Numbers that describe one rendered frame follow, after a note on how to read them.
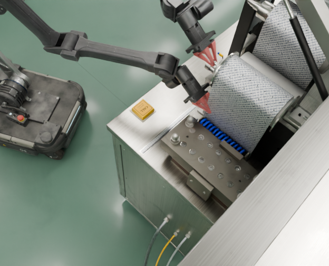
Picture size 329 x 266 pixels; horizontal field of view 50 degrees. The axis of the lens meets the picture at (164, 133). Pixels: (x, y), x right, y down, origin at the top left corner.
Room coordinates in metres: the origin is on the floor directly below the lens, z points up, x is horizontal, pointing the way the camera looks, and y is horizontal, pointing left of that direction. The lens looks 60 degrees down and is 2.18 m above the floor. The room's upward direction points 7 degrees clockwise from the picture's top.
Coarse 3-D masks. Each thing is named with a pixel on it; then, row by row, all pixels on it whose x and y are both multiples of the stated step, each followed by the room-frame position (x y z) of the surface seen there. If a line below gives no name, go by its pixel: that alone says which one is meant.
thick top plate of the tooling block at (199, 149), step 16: (176, 128) 0.68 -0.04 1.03; (192, 128) 0.69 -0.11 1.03; (160, 144) 0.62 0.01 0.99; (192, 144) 0.62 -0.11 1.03; (208, 144) 0.63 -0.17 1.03; (176, 160) 0.57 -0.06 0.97; (192, 160) 0.55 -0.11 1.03; (208, 160) 0.56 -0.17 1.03; (224, 160) 0.57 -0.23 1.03; (240, 160) 0.58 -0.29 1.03; (208, 176) 0.50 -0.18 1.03; (224, 176) 0.51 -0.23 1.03; (240, 176) 0.52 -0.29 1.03; (224, 192) 0.45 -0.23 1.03; (240, 192) 0.46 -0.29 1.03
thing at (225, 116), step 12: (216, 96) 0.74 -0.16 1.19; (216, 108) 0.73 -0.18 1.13; (228, 108) 0.70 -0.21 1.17; (216, 120) 0.72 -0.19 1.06; (228, 120) 0.69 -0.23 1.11; (240, 120) 0.67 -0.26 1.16; (252, 120) 0.65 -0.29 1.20; (228, 132) 0.68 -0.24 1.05; (240, 132) 0.66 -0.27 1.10; (252, 132) 0.63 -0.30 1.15; (264, 132) 0.61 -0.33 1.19; (240, 144) 0.64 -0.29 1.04; (252, 144) 0.62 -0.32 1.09
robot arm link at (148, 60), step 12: (84, 36) 0.94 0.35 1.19; (84, 48) 0.88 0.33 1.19; (96, 48) 0.88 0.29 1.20; (108, 48) 0.88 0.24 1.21; (120, 48) 0.88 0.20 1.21; (72, 60) 0.86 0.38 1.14; (108, 60) 0.86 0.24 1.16; (120, 60) 0.85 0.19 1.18; (132, 60) 0.84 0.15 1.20; (144, 60) 0.83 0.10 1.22; (156, 60) 0.84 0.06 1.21; (168, 60) 0.84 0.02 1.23; (156, 72) 0.82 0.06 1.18; (168, 72) 0.80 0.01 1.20
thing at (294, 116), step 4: (296, 108) 0.65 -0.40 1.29; (300, 108) 0.66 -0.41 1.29; (292, 112) 0.64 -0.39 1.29; (296, 112) 0.64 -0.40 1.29; (300, 112) 0.64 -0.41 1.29; (304, 112) 0.64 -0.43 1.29; (288, 116) 0.63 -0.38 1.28; (292, 116) 0.62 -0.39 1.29; (296, 116) 0.62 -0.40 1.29; (300, 116) 0.63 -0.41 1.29; (308, 116) 0.63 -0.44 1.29; (292, 120) 0.61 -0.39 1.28; (296, 120) 0.61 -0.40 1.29; (300, 120) 0.61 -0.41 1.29; (304, 120) 0.61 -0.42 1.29; (296, 124) 0.60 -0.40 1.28; (300, 124) 0.60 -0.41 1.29
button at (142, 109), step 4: (144, 100) 0.86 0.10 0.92; (136, 104) 0.84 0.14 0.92; (140, 104) 0.84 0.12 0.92; (144, 104) 0.84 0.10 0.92; (148, 104) 0.84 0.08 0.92; (132, 108) 0.82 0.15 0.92; (136, 108) 0.82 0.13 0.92; (140, 108) 0.82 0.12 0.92; (144, 108) 0.82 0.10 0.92; (148, 108) 0.82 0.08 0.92; (152, 108) 0.83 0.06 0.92; (136, 112) 0.80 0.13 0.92; (140, 112) 0.80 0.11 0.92; (144, 112) 0.80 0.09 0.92; (148, 112) 0.80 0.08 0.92; (140, 116) 0.78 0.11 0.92; (144, 116) 0.78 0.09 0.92
